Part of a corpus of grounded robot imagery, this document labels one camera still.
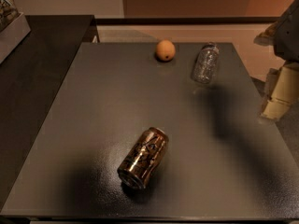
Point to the black side table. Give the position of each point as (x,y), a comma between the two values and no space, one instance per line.
(30,78)

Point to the orange fruit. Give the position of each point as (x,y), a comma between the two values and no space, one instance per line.
(165,51)

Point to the orange soda can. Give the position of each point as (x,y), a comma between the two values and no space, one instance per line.
(144,157)

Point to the clear plastic bottle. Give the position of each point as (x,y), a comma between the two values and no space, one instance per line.
(206,64)

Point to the grey box with items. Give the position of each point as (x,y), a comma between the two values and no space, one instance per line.
(14,27)

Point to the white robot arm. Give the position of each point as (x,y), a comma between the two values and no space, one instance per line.
(281,89)

